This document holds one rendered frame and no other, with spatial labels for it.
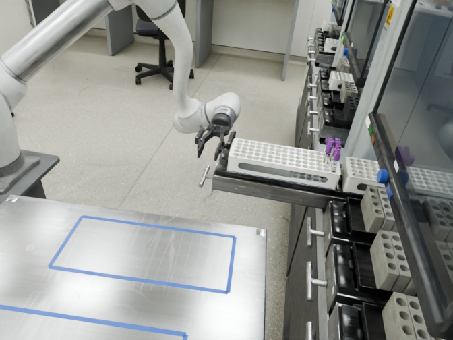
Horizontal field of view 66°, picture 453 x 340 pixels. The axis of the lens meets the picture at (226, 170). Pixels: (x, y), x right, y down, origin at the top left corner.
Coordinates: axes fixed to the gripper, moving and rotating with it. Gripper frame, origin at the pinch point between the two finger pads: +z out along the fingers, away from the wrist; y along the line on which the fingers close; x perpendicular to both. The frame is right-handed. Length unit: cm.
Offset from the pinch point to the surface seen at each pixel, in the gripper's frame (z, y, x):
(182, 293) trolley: 59, 9, -8
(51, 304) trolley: 67, -12, -8
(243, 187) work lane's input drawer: 20.9, 14.5, -3.8
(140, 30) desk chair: -204, -109, 24
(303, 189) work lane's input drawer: 19.7, 30.3, -5.9
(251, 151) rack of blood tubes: 14.9, 14.9, -12.1
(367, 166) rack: 11.4, 46.6, -11.5
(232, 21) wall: -335, -49, 38
